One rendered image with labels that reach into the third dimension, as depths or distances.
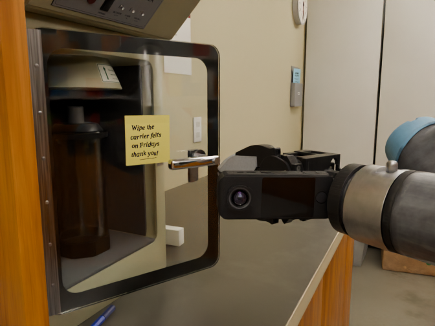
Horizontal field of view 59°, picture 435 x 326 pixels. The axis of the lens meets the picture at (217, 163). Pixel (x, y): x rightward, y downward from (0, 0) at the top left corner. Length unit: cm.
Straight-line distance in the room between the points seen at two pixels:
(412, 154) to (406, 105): 296
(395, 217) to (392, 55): 315
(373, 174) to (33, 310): 39
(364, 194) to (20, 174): 34
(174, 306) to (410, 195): 49
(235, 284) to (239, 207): 43
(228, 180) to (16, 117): 23
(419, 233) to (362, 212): 5
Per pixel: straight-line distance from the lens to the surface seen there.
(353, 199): 36
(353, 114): 347
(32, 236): 48
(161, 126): 62
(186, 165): 59
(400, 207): 34
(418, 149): 48
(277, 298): 75
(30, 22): 59
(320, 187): 39
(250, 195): 37
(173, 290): 77
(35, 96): 56
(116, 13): 64
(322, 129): 352
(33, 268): 49
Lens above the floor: 130
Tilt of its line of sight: 9 degrees down
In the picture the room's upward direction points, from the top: straight up
